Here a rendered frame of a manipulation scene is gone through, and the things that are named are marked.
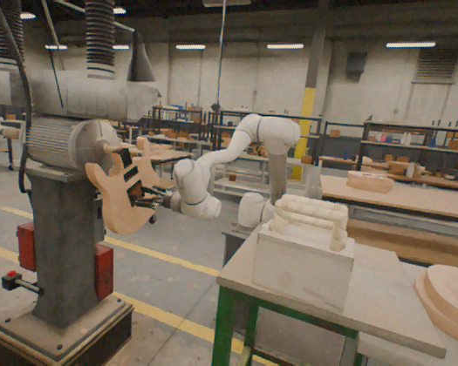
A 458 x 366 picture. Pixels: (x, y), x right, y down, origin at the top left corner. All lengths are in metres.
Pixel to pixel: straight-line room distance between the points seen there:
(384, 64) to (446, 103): 2.55
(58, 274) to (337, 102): 11.35
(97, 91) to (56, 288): 1.04
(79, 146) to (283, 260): 0.94
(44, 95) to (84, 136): 0.29
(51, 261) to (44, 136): 0.63
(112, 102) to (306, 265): 0.86
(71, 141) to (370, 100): 11.44
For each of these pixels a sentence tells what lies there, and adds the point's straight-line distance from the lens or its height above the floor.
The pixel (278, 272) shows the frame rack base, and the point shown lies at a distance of 0.85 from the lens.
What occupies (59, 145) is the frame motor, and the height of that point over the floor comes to 1.25.
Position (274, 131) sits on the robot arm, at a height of 1.40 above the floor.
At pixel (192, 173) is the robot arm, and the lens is 0.93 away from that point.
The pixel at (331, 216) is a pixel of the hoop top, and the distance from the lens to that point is 0.77.
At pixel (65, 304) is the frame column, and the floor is 0.42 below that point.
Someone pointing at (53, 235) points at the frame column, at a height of 0.80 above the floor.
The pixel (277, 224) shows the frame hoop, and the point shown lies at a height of 1.14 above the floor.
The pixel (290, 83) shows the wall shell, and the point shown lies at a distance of 12.25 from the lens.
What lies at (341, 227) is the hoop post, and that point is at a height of 1.18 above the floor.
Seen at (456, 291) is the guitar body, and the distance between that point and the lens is 1.10.
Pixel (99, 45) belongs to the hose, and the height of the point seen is 1.65.
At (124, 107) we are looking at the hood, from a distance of 1.05.
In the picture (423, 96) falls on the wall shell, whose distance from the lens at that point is 12.37.
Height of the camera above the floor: 1.42
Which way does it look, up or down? 12 degrees down
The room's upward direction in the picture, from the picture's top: 6 degrees clockwise
